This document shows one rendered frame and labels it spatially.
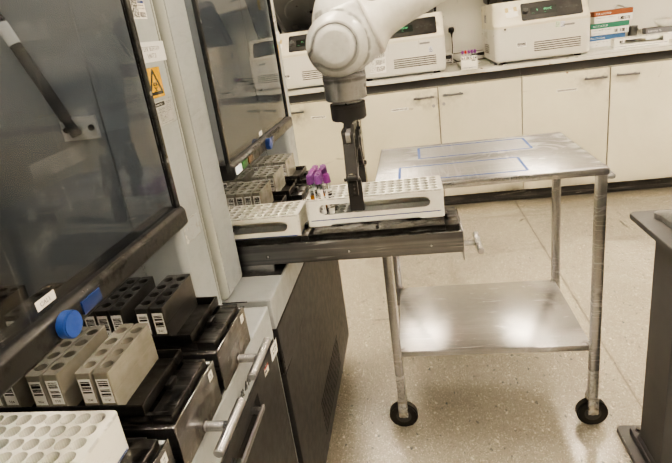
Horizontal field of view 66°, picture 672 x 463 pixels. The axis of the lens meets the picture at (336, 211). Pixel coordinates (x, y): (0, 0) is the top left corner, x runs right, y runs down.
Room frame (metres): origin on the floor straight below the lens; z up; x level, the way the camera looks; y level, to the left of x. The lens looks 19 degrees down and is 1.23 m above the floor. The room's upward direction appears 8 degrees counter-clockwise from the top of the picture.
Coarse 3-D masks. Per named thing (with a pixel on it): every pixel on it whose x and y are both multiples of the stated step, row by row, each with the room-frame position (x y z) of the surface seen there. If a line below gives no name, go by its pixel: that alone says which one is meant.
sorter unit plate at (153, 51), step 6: (144, 42) 0.86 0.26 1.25; (150, 42) 0.88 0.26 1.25; (156, 42) 0.90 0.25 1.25; (162, 42) 0.93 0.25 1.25; (144, 48) 0.86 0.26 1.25; (150, 48) 0.88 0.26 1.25; (156, 48) 0.90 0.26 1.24; (162, 48) 0.92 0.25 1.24; (144, 54) 0.85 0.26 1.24; (150, 54) 0.87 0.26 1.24; (156, 54) 0.89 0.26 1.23; (162, 54) 0.92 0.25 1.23; (144, 60) 0.85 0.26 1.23; (150, 60) 0.87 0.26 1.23; (156, 60) 0.89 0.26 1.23
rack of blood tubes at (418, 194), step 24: (336, 192) 1.10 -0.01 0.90; (384, 192) 1.06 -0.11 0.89; (408, 192) 1.03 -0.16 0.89; (432, 192) 1.02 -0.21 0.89; (312, 216) 1.06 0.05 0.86; (336, 216) 1.06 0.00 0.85; (360, 216) 1.05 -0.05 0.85; (384, 216) 1.04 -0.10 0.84; (408, 216) 1.03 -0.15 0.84; (432, 216) 1.02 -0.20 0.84
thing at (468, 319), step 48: (480, 144) 1.65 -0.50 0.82; (528, 144) 1.56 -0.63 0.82; (576, 144) 1.49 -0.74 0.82; (432, 288) 1.71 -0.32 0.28; (480, 288) 1.66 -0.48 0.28; (528, 288) 1.62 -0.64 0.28; (432, 336) 1.40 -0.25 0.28; (480, 336) 1.37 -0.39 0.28; (528, 336) 1.33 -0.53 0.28; (576, 336) 1.30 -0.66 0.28
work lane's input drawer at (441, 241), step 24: (456, 216) 1.05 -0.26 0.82; (240, 240) 1.09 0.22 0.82; (264, 240) 1.08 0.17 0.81; (288, 240) 1.07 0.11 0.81; (312, 240) 1.06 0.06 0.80; (336, 240) 1.04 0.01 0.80; (360, 240) 1.03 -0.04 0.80; (384, 240) 1.02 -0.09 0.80; (408, 240) 1.01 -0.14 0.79; (432, 240) 1.00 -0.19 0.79; (456, 240) 0.99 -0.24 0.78; (480, 240) 1.05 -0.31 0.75; (240, 264) 1.08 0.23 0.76; (264, 264) 1.07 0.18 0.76
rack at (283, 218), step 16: (240, 208) 1.17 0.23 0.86; (256, 208) 1.16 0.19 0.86; (272, 208) 1.14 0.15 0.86; (288, 208) 1.13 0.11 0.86; (304, 208) 1.14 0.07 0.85; (240, 224) 1.09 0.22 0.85; (256, 224) 1.19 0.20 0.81; (272, 224) 1.18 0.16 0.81; (288, 224) 1.07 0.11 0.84; (304, 224) 1.12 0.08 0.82
